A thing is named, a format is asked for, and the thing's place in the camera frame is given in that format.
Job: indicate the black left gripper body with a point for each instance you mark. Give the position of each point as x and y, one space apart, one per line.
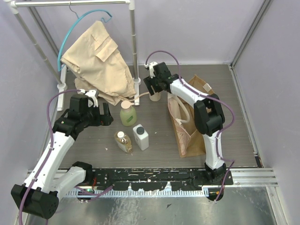
99 117

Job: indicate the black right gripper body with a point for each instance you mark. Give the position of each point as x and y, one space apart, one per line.
154 82

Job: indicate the beige cylindrical bottle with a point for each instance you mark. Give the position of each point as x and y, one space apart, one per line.
156 97

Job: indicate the green lotion pump bottle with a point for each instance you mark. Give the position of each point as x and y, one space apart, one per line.
128 114

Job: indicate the clear amber liquid bottle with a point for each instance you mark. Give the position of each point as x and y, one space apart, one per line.
123 141

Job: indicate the white bottle black cap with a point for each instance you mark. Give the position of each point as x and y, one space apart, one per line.
141 137

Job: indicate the brown canvas bag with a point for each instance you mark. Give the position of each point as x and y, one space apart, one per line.
190 142

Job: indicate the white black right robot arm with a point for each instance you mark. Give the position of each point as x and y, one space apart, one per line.
208 113

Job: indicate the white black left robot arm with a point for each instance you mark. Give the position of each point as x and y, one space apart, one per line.
40 193

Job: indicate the white metal clothes rack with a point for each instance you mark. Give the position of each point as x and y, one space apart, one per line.
60 75

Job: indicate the beige cargo shorts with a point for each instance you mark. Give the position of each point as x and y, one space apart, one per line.
96 62

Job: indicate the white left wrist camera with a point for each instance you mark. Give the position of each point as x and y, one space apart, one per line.
92 95

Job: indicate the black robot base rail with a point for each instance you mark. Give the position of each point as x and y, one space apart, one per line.
150 179

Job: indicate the grey slotted cable duct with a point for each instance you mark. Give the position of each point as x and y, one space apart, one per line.
163 193

